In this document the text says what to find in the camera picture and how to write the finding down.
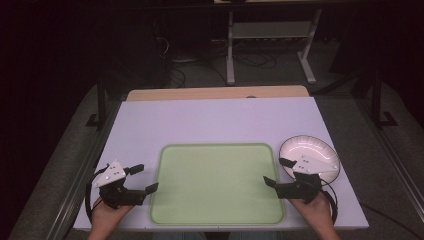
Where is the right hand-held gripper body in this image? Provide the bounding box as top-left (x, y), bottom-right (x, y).
top-left (275, 154), bottom-right (340, 205)

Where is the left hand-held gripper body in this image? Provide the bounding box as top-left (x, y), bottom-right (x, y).
top-left (93, 159), bottom-right (148, 210)

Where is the white plate with dark rim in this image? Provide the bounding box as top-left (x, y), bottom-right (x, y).
top-left (278, 134), bottom-right (341, 186)

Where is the person's left hand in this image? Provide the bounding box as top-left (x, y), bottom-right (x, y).
top-left (90, 196), bottom-right (135, 232)

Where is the person's right hand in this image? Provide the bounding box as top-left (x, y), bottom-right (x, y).
top-left (288, 191), bottom-right (336, 231)

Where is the light green tray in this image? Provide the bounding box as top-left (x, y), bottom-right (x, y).
top-left (149, 142), bottom-right (286, 226)

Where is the black metal stand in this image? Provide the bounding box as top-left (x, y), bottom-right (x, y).
top-left (370, 68), bottom-right (400, 130)
top-left (85, 74), bottom-right (108, 130)

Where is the wooden table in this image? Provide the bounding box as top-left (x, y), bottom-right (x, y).
top-left (125, 85), bottom-right (310, 103)

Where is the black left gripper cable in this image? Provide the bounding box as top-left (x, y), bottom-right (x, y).
top-left (84, 164), bottom-right (110, 225)

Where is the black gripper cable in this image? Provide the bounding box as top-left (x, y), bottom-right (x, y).
top-left (319, 179), bottom-right (339, 225)
top-left (84, 164), bottom-right (110, 225)

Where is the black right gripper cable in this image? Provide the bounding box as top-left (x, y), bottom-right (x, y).
top-left (319, 179), bottom-right (339, 225)

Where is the aluminium rail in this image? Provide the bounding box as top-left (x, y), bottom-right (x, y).
top-left (44, 99), bottom-right (123, 240)
top-left (352, 98), bottom-right (424, 214)

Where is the black floor cable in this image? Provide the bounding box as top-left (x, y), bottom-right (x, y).
top-left (359, 201), bottom-right (424, 239)

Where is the bundle of floor cables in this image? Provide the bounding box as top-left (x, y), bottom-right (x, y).
top-left (159, 36), bottom-right (278, 88)

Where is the white metal frame desk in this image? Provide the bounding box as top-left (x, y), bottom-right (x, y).
top-left (225, 8), bottom-right (323, 87)

